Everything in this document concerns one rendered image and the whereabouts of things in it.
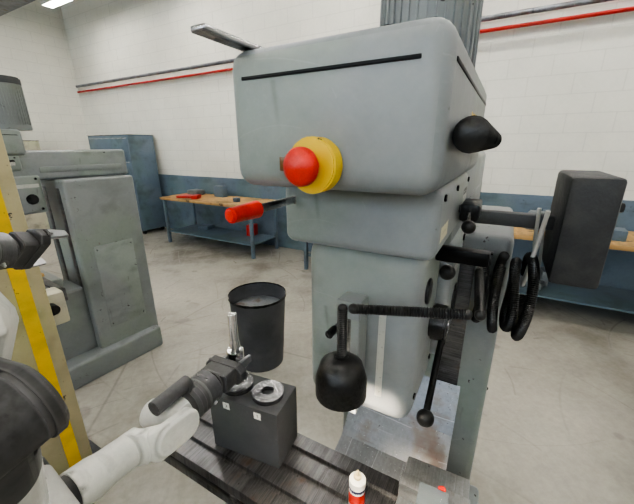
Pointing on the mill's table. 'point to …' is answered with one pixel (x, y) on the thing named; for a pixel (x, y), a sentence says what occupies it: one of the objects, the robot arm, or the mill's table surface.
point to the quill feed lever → (437, 328)
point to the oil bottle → (357, 488)
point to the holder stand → (257, 419)
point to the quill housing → (374, 278)
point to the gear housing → (378, 219)
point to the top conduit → (475, 135)
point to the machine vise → (408, 487)
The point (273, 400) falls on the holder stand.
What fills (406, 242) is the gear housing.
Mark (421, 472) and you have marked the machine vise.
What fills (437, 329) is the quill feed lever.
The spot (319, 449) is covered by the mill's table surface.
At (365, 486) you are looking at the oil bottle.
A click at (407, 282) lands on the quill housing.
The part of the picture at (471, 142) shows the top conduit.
